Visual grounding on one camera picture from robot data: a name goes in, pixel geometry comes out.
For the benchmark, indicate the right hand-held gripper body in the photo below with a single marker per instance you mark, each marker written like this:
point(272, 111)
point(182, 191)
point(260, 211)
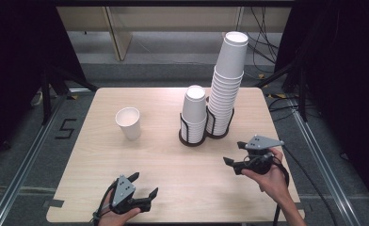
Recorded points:
point(261, 142)

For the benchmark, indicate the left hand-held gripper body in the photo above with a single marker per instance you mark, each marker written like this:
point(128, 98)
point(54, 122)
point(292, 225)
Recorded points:
point(123, 190)

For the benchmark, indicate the single white paper cup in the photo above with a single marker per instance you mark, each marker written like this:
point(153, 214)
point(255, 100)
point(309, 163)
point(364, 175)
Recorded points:
point(130, 127)

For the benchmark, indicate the short stack of paper cups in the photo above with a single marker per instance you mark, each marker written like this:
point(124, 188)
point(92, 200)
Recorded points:
point(193, 106)

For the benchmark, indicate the person's left hand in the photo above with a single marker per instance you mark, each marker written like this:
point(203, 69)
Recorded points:
point(113, 219)

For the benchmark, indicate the person's right hand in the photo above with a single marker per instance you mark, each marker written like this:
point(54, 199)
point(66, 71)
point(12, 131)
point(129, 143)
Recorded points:
point(275, 182)

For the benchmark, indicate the black metal stand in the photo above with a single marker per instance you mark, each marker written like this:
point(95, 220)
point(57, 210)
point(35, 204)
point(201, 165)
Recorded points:
point(46, 94)
point(301, 94)

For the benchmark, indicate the black tape strip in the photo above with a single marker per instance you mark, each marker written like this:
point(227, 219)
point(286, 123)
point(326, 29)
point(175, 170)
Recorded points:
point(303, 207)

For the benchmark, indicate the tall stack of paper cups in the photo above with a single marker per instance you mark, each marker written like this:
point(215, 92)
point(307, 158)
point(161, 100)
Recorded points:
point(231, 62)

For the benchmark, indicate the dark curtain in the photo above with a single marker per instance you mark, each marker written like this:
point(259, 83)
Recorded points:
point(13, 62)
point(345, 78)

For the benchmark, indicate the beige wooden shelf unit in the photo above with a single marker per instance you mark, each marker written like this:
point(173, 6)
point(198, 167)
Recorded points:
point(123, 34)

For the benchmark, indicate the aluminium floor rail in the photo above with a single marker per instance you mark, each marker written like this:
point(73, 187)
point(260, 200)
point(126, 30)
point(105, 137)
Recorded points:
point(19, 179)
point(327, 163)

